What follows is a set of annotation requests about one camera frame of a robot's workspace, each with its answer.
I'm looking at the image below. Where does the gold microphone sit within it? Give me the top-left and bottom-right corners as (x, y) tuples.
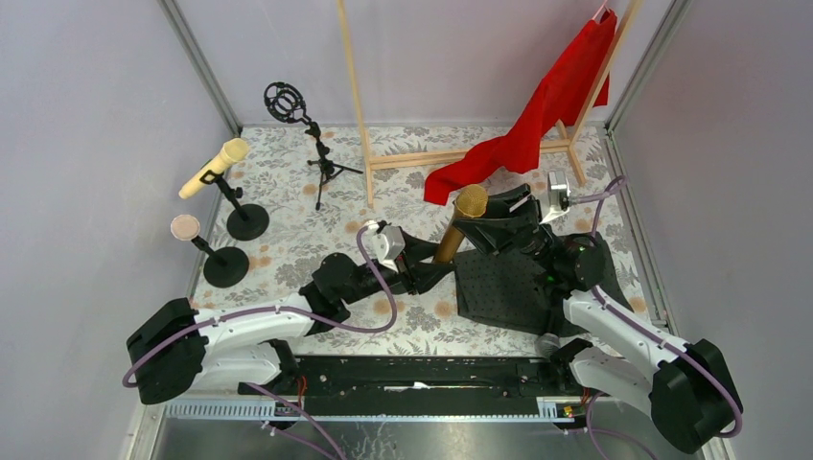
(432, 184), (490, 265)

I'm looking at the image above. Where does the black round-base mic stand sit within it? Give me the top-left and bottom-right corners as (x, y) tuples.
(191, 236), (250, 288)

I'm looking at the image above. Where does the cream yellow microphone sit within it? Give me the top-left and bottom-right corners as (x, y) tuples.
(178, 138), (249, 199)

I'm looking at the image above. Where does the pink microphone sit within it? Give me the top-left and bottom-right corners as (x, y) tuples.
(170, 215), (200, 242)

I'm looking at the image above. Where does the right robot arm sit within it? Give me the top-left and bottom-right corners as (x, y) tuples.
(452, 188), (743, 454)

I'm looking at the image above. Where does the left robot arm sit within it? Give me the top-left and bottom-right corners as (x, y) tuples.
(122, 226), (454, 405)

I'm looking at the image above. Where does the dark perforated foam mat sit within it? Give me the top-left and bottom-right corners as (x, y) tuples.
(454, 233), (632, 336)

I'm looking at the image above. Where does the red cloth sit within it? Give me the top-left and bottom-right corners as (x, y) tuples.
(424, 10), (617, 205)

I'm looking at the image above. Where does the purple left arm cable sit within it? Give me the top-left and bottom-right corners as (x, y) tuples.
(122, 221), (400, 390)

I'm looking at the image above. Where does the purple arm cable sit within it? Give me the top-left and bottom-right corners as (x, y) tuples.
(122, 221), (400, 390)
(568, 175), (744, 439)

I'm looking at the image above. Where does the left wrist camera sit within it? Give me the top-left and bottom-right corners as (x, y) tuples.
(362, 220), (406, 271)

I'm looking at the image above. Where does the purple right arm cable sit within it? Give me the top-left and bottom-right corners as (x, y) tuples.
(568, 175), (744, 439)

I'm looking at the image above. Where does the wooden rack frame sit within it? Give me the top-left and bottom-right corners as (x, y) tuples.
(336, 0), (644, 207)

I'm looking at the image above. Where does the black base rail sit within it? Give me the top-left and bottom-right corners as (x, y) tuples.
(237, 354), (613, 418)

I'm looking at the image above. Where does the grey slotted cable duct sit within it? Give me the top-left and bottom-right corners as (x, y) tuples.
(166, 398), (575, 426)

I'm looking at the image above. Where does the black tripod shock-mount stand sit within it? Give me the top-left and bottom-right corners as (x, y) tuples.
(263, 81), (362, 211)

